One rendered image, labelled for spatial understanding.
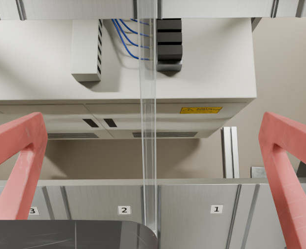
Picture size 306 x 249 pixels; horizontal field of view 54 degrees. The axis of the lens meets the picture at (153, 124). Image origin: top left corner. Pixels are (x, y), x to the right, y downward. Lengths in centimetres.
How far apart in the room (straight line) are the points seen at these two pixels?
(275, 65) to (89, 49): 95
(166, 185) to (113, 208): 7
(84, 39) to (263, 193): 42
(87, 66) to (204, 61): 23
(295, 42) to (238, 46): 82
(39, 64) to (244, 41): 42
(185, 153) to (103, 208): 86
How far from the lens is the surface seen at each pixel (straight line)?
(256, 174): 125
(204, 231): 41
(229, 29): 67
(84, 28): 61
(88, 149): 123
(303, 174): 42
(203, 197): 36
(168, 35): 58
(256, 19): 75
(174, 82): 61
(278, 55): 140
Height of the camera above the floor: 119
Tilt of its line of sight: 79 degrees down
